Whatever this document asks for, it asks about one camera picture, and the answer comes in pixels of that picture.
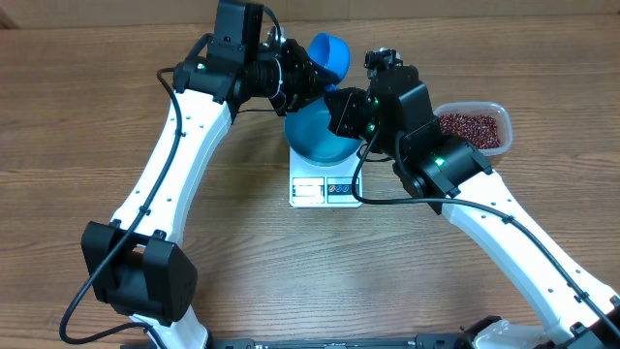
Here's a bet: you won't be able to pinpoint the blue plastic scoop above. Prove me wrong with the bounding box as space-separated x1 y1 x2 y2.
307 33 351 91

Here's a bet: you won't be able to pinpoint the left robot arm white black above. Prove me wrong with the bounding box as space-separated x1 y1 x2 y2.
81 1 350 348

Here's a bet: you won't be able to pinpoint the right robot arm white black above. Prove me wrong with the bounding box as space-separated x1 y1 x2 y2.
324 66 619 348

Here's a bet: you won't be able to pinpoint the blue bowl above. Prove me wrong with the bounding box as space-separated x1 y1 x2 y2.
284 98 361 167

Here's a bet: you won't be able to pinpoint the white kitchen scale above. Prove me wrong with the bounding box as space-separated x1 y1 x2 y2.
289 149 361 208

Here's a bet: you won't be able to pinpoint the red beans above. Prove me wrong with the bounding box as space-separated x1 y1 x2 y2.
439 113 500 149

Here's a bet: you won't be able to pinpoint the clear plastic container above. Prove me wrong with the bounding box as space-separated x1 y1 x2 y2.
434 101 513 157

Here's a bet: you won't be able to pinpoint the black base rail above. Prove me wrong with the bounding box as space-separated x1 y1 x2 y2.
120 332 485 349

